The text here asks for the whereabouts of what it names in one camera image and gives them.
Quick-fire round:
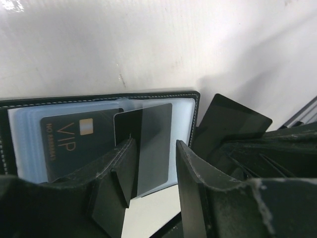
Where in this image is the black leather card holder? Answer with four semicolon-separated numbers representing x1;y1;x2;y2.
0;91;200;183

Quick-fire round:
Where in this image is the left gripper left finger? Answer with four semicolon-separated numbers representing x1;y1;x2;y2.
0;139;137;238

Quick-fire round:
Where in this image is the aluminium rail frame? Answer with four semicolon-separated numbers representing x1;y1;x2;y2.
279;96;317;129

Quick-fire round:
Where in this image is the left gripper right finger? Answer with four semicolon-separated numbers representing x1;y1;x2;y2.
176;140;317;238

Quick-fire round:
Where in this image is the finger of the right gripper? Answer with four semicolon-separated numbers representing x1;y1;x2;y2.
205;123;317;179

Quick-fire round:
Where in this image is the black VIP credit card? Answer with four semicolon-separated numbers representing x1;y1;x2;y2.
40;108;123;182

